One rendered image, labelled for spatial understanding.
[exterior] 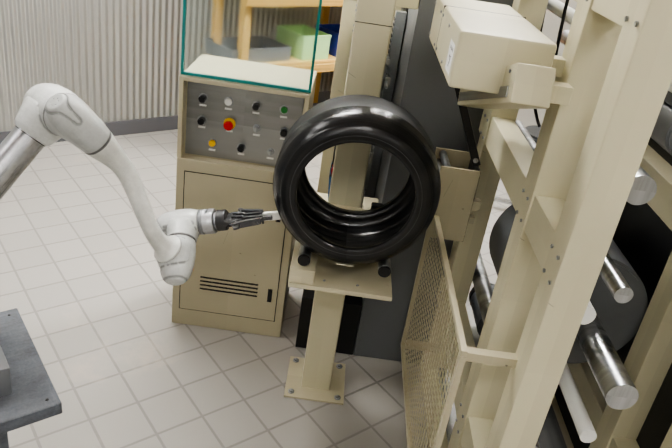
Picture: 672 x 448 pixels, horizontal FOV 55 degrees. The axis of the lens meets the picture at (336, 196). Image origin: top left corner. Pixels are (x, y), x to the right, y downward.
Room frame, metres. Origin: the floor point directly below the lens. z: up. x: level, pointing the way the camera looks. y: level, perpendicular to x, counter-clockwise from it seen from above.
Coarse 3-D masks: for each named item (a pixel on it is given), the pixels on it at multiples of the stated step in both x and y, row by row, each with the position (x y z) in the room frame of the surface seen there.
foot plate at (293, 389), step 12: (300, 360) 2.44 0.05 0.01; (288, 372) 2.34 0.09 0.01; (300, 372) 2.35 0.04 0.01; (336, 372) 2.39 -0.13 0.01; (288, 384) 2.26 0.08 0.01; (300, 384) 2.27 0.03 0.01; (336, 384) 2.31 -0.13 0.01; (288, 396) 2.19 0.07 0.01; (300, 396) 2.20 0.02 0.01; (312, 396) 2.21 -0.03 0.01; (324, 396) 2.22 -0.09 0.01; (336, 396) 2.22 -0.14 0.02
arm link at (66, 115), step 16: (64, 96) 1.71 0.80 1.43; (48, 112) 1.68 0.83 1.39; (64, 112) 1.68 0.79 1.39; (80, 112) 1.71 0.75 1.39; (48, 128) 1.74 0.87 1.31; (64, 128) 1.68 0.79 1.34; (80, 128) 1.69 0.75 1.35; (96, 128) 1.73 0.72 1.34; (80, 144) 1.71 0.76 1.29; (96, 144) 1.72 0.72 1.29
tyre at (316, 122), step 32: (352, 96) 2.09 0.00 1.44; (320, 128) 1.90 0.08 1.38; (352, 128) 1.89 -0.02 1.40; (384, 128) 1.90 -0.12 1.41; (416, 128) 1.99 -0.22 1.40; (288, 160) 1.89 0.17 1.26; (416, 160) 1.89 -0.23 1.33; (288, 192) 1.88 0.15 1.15; (416, 192) 1.88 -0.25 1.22; (288, 224) 1.89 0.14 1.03; (320, 224) 2.11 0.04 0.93; (352, 224) 2.15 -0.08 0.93; (384, 224) 2.13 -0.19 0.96; (416, 224) 1.89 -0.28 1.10; (352, 256) 1.89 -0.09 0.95; (384, 256) 1.89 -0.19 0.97
